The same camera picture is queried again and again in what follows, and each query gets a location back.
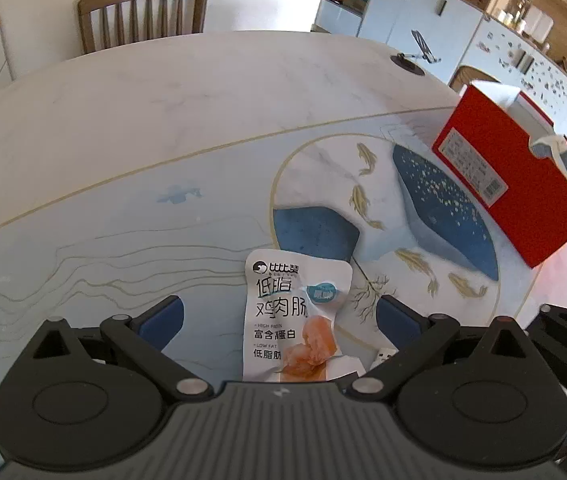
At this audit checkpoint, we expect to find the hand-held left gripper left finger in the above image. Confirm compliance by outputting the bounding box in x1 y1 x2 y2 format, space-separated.
8 296 215 404

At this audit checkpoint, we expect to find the red cardboard box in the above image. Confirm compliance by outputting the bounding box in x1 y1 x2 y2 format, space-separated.
432 80 567 269

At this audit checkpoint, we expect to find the metal phone stand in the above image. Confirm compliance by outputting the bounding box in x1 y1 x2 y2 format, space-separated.
391 30 439 77

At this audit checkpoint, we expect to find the grey wall cabinet unit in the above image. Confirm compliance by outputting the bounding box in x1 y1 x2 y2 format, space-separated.
313 0 567 111

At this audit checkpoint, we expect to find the white marble desktop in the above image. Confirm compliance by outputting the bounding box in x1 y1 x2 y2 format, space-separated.
0 30 567 480

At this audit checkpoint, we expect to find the glass storage jar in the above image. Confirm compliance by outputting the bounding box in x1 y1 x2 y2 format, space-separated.
508 0 534 23

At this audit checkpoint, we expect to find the blue white tissue pack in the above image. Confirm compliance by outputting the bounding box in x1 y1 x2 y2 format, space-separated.
528 132 567 191

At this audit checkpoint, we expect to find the white fridge with magnets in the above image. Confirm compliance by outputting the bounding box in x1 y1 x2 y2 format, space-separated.
446 17 567 161

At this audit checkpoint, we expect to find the white sausage packet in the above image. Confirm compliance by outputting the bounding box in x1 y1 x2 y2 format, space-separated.
242 249 364 383

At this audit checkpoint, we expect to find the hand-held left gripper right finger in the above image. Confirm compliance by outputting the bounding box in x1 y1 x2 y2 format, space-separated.
347 294 555 404

